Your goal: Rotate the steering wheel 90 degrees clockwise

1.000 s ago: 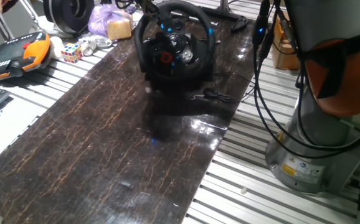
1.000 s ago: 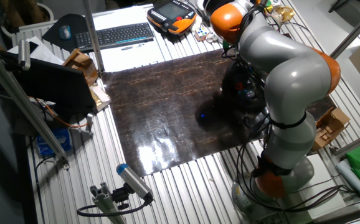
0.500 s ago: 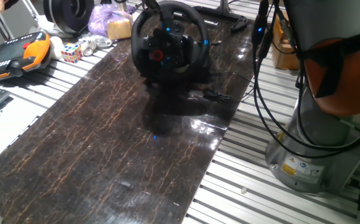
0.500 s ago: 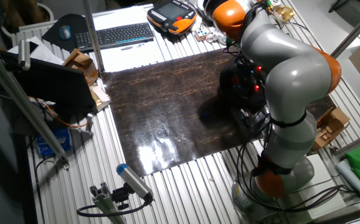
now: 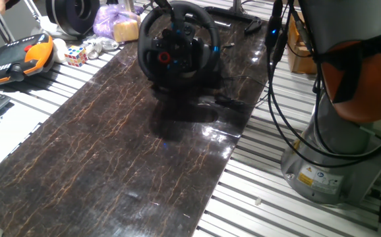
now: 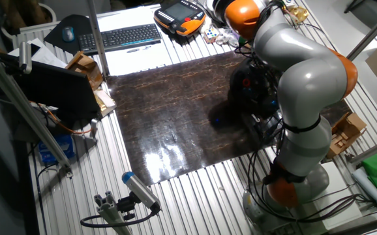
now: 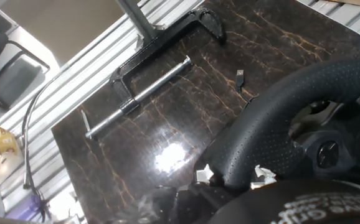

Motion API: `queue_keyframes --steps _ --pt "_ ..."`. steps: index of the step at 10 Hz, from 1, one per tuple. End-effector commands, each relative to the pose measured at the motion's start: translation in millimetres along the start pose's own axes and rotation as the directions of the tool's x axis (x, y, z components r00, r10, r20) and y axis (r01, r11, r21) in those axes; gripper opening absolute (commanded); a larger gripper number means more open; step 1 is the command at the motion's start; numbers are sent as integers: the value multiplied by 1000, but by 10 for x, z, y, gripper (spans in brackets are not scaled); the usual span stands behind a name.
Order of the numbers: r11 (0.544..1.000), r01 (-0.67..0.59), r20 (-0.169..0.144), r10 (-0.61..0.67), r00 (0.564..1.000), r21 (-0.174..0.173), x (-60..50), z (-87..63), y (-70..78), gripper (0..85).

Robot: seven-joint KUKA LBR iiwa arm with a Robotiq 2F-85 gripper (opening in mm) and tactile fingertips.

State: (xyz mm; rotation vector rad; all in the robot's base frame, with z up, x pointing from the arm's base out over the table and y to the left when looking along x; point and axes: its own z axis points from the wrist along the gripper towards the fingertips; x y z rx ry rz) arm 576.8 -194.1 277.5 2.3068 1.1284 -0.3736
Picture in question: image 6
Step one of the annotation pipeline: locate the white paper sheet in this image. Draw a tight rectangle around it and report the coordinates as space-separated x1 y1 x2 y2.
95 5 178 76

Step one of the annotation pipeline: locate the black racing steering wheel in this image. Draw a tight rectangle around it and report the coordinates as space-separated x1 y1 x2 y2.
228 58 279 117

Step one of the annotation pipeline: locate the plain silver camera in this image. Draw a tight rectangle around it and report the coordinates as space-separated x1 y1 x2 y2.
18 40 33 74

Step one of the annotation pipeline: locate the black mouse pad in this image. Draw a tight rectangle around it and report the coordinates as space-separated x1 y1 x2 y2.
43 14 93 55

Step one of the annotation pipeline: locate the black flat monitor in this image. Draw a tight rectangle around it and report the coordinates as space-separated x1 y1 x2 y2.
0 52 101 121

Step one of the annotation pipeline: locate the dark brown marble mat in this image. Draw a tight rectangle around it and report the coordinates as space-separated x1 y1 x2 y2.
106 50 353 187

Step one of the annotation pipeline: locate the open brown cardboard box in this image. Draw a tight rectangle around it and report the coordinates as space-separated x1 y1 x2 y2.
325 112 368 160

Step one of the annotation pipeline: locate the black camera cable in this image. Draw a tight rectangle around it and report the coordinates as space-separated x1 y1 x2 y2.
80 202 162 228

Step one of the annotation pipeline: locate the white flat panel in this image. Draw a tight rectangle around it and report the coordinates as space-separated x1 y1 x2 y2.
305 161 363 231

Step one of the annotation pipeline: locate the white paper stack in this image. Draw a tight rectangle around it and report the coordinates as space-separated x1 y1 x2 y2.
8 38 68 69

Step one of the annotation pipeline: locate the white gold packet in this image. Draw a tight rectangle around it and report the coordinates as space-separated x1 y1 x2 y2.
93 89 117 118

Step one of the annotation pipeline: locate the pale rolled sheet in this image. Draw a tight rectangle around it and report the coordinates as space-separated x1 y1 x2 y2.
352 167 377 212

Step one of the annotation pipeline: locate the upright aluminium profile post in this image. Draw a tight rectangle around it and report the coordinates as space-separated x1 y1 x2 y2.
86 0 110 78

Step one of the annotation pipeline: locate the blue packet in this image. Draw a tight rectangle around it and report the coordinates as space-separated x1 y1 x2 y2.
38 133 76 164

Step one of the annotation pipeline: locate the white round bin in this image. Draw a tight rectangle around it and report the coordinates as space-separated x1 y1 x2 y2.
1 2 58 42

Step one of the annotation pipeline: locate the brown cardboard box with flaps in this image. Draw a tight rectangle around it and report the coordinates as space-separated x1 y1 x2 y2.
65 51 104 91

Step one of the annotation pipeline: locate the black computer keyboard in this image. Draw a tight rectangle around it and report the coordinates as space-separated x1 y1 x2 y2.
78 23 162 55

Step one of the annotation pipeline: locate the low aluminium frame beam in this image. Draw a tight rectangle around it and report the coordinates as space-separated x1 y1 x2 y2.
350 133 377 165

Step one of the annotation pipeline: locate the orange cable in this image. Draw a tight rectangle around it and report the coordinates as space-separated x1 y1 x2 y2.
28 100 93 135

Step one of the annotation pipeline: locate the orange black teach pendant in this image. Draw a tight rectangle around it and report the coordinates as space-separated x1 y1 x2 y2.
153 0 207 37

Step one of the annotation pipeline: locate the tall aluminium frame post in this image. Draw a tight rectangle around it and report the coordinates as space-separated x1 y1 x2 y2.
346 1 377 62

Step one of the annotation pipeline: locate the silver camera with blue cap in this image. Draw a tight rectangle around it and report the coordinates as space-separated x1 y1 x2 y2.
121 171 162 213

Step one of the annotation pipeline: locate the short aluminium profile stub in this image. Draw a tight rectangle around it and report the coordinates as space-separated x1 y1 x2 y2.
93 191 134 235

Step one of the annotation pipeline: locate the golden shiny object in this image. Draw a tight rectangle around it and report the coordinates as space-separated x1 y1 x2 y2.
288 5 309 23

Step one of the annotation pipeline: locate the colourful puzzle cube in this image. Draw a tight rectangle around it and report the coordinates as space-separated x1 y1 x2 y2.
203 26 220 44

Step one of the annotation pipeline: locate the blue grey computer mouse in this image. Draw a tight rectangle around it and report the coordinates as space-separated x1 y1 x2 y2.
61 25 76 43

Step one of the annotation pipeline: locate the long slanted aluminium beam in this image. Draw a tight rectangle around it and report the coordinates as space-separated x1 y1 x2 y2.
0 45 74 179

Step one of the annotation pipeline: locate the clear plastic wrapper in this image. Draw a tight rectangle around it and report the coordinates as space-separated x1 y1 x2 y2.
216 28 241 48

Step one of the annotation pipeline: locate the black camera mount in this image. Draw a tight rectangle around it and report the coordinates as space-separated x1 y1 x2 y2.
116 191 138 221

